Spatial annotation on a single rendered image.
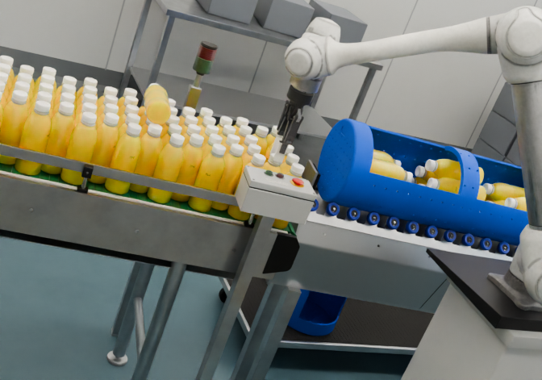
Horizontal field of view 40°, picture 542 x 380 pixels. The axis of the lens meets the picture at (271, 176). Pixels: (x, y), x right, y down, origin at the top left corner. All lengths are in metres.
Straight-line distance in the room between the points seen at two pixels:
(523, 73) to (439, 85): 4.90
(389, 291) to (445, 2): 4.13
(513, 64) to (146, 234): 1.11
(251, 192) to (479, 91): 5.14
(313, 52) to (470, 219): 0.94
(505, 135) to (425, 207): 4.00
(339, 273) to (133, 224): 0.76
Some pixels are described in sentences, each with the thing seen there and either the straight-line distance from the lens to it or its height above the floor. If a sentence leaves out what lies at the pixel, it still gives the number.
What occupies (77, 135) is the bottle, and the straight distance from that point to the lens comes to 2.11.
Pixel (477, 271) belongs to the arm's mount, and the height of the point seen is 1.02.
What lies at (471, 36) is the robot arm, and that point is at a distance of 2.08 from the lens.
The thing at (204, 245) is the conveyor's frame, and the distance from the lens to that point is 2.26.
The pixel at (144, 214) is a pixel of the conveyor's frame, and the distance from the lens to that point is 2.18.
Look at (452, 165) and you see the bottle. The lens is 2.61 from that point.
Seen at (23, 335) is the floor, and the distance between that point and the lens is 3.05.
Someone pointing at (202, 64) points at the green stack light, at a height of 1.19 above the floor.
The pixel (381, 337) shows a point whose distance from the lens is 3.54.
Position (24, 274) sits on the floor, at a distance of 3.37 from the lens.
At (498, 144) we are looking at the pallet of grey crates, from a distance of 6.51.
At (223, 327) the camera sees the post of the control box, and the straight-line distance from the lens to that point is 2.34.
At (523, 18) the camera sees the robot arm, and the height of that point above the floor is 1.75.
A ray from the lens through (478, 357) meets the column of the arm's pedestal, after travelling 2.23.
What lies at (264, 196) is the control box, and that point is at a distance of 2.08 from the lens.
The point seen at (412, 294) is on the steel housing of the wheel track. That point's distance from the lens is 2.74.
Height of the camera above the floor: 1.88
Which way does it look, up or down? 22 degrees down
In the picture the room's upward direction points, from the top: 21 degrees clockwise
